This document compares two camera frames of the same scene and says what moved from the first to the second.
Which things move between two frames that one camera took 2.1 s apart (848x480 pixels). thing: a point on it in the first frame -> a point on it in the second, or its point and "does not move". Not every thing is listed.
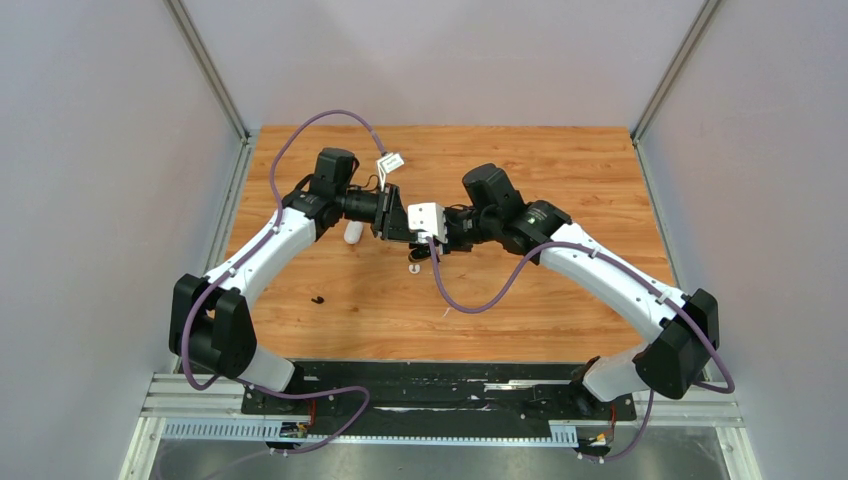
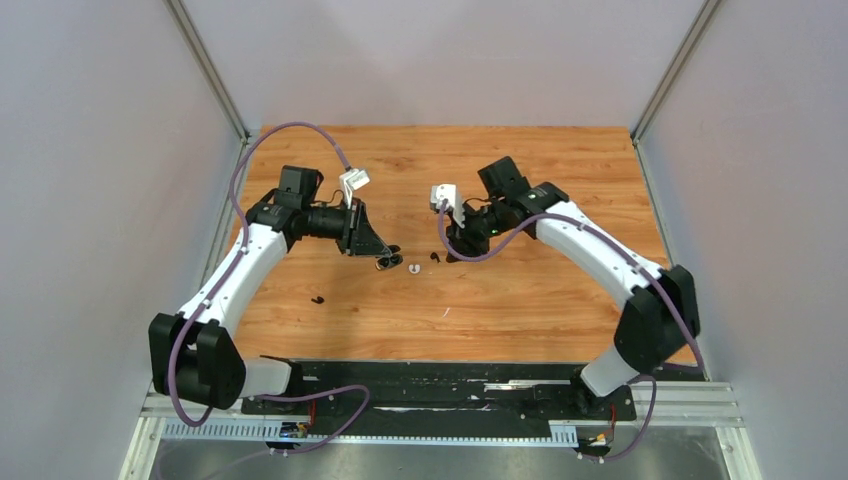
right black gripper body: [462, 230] does not move
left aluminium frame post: [197, 50] does not move
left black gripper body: [380, 226] -> [346, 243]
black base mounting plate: [436, 398] does not move
